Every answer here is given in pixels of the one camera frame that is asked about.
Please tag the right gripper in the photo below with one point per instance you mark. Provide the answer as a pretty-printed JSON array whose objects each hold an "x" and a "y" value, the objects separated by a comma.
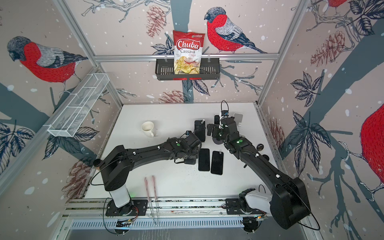
[{"x": 215, "y": 128}]

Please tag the purple-edged black phone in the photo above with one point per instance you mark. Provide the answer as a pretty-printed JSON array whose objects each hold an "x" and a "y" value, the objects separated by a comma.
[{"x": 199, "y": 130}]

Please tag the large black reflective phone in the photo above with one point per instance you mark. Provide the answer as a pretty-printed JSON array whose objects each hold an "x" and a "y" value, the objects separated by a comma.
[{"x": 190, "y": 161}]

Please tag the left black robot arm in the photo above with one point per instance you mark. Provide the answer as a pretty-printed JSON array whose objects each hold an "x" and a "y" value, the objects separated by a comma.
[{"x": 116, "y": 167}]

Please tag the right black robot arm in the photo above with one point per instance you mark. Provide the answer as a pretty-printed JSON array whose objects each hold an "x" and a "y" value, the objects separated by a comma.
[{"x": 289, "y": 203}]

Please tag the tall black phone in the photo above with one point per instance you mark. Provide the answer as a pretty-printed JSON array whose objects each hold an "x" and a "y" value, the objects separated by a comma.
[{"x": 217, "y": 119}]

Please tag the grey round base stand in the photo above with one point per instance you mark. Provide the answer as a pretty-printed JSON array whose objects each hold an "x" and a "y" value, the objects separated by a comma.
[{"x": 217, "y": 141}]

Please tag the white ceramic mug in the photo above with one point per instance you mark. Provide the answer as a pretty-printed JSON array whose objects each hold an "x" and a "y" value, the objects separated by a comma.
[{"x": 149, "y": 129}]

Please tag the right pink chopstick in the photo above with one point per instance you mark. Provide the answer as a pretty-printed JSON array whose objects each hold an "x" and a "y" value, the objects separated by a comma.
[{"x": 155, "y": 195}]

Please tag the pink chopstick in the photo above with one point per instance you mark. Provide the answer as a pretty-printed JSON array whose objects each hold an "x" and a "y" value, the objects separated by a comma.
[
  {"x": 155, "y": 195},
  {"x": 148, "y": 198}
]

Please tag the left pink chopstick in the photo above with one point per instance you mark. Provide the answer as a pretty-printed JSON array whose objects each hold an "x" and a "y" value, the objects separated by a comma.
[{"x": 148, "y": 198}]

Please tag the Chuba cassava chips bag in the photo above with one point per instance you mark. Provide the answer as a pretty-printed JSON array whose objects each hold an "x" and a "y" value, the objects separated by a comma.
[{"x": 188, "y": 50}]

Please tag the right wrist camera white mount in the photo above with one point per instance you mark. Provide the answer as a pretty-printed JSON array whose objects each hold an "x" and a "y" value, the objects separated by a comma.
[{"x": 224, "y": 113}]

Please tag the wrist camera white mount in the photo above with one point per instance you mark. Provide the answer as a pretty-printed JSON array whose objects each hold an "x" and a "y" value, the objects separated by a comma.
[
  {"x": 224, "y": 113},
  {"x": 188, "y": 133}
]

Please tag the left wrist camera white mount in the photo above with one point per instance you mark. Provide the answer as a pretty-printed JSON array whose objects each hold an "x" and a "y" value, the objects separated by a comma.
[{"x": 188, "y": 133}]

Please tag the black wire wall basket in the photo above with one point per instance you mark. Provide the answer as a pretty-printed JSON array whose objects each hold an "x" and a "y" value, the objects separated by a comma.
[{"x": 209, "y": 70}]

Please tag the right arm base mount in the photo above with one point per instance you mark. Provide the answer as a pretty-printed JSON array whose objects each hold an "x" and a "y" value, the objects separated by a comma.
[{"x": 244, "y": 207}]

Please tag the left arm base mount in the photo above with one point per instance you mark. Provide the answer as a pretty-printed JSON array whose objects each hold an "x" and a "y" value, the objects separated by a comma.
[{"x": 127, "y": 207}]

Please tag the white wire mesh shelf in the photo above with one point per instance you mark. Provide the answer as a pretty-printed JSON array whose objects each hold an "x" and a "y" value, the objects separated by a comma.
[{"x": 81, "y": 101}]

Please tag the aluminium front rail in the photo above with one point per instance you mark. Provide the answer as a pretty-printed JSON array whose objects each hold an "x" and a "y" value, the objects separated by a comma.
[{"x": 170, "y": 207}]

